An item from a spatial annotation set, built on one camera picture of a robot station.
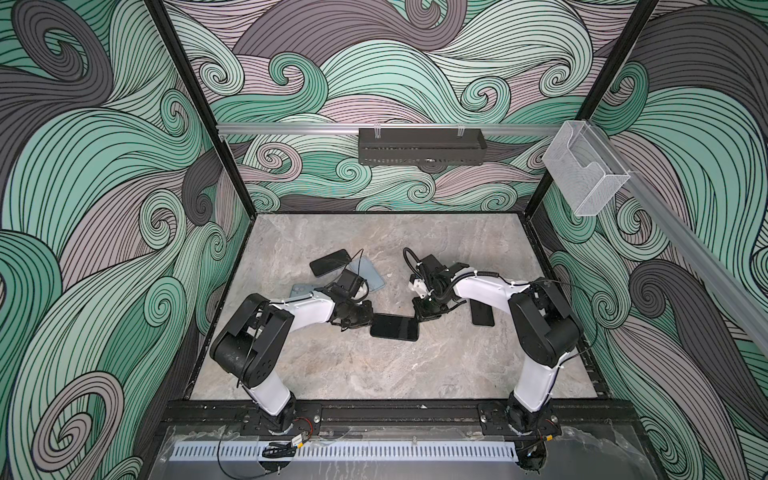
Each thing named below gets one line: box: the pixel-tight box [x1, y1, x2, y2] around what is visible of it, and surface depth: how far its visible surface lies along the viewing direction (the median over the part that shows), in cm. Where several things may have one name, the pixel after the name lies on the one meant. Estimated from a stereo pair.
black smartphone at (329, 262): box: [309, 249, 352, 277], surface depth 108 cm
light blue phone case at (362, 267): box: [348, 256, 386, 292], surface depth 106 cm
